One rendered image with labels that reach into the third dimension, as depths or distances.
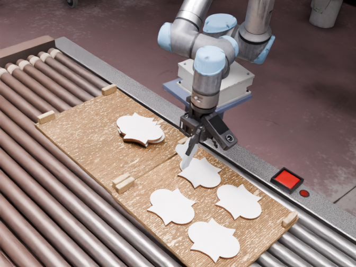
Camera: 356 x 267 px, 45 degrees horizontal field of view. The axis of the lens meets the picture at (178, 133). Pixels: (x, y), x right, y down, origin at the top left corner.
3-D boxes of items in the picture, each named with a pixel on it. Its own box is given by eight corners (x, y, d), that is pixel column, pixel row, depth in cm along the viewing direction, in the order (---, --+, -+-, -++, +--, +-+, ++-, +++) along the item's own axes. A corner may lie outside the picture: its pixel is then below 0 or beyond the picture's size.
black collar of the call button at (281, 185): (282, 170, 141) (283, 166, 140) (303, 183, 137) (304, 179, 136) (269, 181, 136) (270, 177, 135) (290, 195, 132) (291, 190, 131)
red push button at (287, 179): (283, 172, 140) (284, 169, 139) (299, 182, 137) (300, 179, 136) (273, 181, 136) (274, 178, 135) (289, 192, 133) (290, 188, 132)
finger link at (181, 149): (171, 161, 128) (186, 134, 127) (185, 171, 125) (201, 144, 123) (165, 160, 125) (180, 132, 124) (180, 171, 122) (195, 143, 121)
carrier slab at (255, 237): (195, 147, 145) (195, 143, 144) (298, 220, 124) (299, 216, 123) (111, 197, 125) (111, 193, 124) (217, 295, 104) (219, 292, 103)
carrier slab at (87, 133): (116, 91, 166) (116, 87, 165) (194, 145, 146) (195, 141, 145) (34, 127, 146) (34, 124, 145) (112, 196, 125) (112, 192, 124)
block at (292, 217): (292, 215, 123) (294, 208, 122) (297, 219, 123) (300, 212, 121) (279, 226, 120) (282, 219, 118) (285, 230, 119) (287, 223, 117)
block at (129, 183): (131, 181, 128) (131, 175, 126) (135, 185, 127) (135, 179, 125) (114, 192, 124) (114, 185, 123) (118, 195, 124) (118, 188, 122)
